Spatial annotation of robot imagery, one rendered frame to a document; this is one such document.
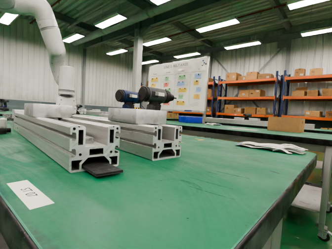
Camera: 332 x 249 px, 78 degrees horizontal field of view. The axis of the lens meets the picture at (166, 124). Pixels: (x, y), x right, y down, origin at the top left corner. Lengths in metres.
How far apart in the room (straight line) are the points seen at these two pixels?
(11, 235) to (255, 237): 0.26
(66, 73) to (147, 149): 0.84
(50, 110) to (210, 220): 0.58
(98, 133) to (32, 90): 12.22
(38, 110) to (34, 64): 12.10
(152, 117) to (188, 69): 3.47
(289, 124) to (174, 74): 2.50
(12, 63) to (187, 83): 9.99
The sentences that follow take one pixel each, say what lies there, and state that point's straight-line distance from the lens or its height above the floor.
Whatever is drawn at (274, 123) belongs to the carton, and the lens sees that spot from 2.47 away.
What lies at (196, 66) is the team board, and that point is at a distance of 3.92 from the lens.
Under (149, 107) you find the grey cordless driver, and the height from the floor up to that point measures 0.92.
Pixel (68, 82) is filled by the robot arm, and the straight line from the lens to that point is 1.25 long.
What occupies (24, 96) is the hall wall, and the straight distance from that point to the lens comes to 12.53.
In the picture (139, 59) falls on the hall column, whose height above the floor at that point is 3.22.
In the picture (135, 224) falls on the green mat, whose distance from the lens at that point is 0.24.
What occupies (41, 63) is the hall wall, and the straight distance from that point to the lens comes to 12.91.
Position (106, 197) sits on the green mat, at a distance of 0.30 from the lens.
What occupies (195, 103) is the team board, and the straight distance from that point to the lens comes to 3.81.
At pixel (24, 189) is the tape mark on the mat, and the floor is 0.78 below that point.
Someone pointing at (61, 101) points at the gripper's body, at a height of 0.93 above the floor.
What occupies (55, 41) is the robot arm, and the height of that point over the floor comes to 1.23.
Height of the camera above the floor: 0.90
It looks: 3 degrees down
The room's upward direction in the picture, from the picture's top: 3 degrees clockwise
